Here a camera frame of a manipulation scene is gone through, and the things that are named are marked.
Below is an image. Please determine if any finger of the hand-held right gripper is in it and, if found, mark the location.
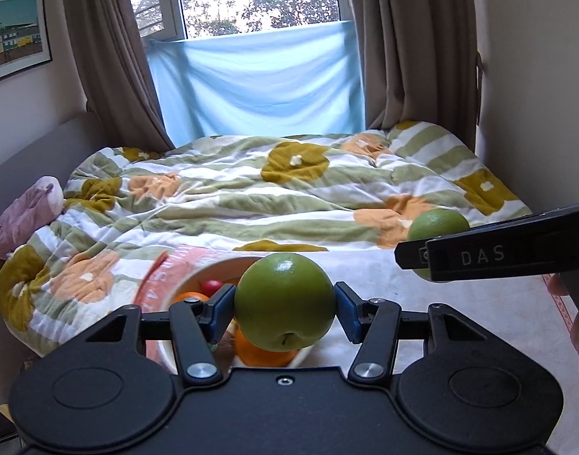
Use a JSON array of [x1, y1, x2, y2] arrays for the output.
[[396, 238, 433, 271]]

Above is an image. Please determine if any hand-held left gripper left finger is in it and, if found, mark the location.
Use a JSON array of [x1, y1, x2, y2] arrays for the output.
[[83, 284, 238, 388]]

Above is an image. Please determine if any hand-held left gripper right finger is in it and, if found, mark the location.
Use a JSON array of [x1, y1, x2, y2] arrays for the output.
[[334, 282, 492, 390]]

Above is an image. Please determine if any orange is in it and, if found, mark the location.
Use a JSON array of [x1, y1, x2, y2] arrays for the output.
[[233, 327, 300, 367], [168, 290, 211, 306]]

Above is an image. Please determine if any green apple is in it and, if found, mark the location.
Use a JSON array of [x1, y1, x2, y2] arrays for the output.
[[234, 253, 337, 353], [407, 207, 471, 282]]

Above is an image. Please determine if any white bowl with yellow inside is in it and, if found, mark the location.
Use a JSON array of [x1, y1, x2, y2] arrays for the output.
[[145, 256, 319, 374]]

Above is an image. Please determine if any white towel with pink border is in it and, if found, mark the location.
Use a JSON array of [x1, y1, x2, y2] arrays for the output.
[[133, 245, 579, 389]]

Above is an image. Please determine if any floral striped quilt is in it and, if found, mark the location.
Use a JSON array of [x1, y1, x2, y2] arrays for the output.
[[0, 121, 532, 356]]

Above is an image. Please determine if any brown curtain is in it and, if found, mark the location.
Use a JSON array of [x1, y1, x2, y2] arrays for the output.
[[59, 0, 176, 150], [341, 0, 485, 157]]

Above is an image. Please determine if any pink plush toy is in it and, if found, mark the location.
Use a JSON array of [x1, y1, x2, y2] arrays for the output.
[[0, 176, 65, 259]]

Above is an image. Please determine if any light blue cloth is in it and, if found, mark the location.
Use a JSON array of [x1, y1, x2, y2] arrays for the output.
[[147, 20, 366, 149]]

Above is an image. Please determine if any grey upholstered bed frame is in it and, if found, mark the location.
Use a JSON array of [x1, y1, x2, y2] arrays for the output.
[[0, 111, 98, 257]]

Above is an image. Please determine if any white window frame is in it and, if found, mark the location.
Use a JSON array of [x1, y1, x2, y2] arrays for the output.
[[123, 0, 354, 41]]

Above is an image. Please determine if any framed wall picture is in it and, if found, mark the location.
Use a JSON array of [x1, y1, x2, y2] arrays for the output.
[[0, 0, 53, 87]]

